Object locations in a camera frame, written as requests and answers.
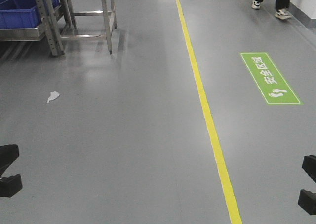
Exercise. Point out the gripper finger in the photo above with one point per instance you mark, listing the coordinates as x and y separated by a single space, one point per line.
307 201
309 166

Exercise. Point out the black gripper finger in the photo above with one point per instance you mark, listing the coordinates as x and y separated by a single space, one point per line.
8 154
9 186

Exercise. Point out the crumpled white paper scrap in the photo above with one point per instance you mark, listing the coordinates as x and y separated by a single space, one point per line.
53 96

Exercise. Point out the green floor safety sign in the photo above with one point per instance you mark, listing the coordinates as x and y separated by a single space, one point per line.
271 83

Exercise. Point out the left blue plastic bin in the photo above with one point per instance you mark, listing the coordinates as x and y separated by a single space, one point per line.
19 14

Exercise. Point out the stainless steel rack frame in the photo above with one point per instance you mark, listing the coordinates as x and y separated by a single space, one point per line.
56 18

